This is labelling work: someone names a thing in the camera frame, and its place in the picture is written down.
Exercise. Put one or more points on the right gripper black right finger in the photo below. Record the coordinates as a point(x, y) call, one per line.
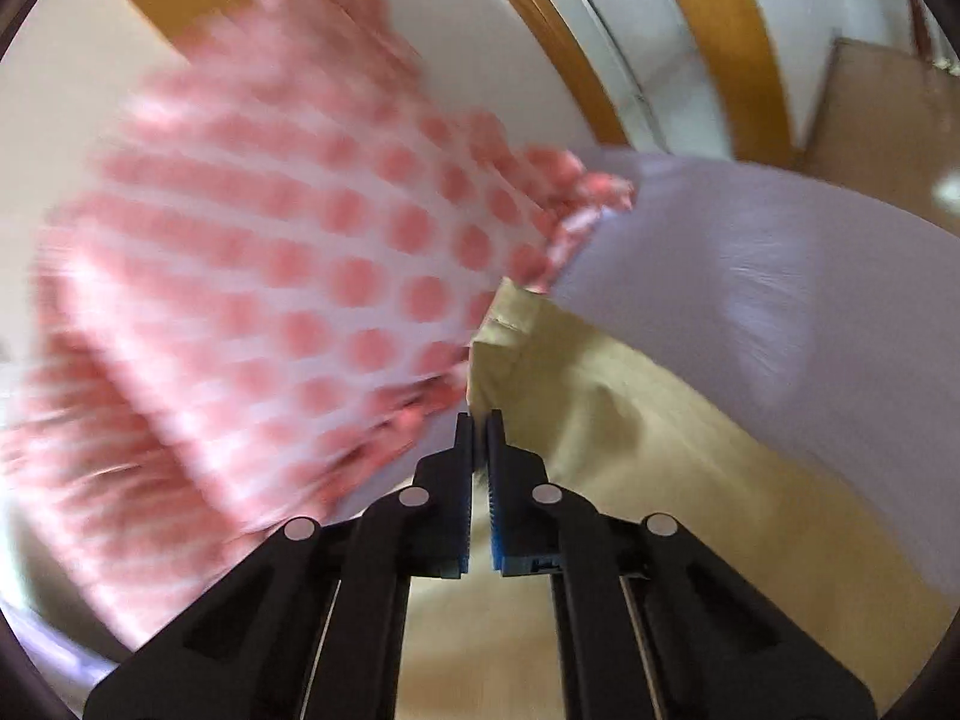
point(651, 622)

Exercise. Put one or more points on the khaki beige pants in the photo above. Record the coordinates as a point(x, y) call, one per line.
point(625, 433)

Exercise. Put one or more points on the brown wooden cabinet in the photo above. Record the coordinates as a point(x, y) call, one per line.
point(886, 125)

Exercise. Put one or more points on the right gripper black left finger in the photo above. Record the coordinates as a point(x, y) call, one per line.
point(311, 623)

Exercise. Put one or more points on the lavender textured bed sheet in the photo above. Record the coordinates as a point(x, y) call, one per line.
point(821, 320)

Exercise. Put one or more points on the pink polka dot pillow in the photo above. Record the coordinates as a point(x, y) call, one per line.
point(265, 289)

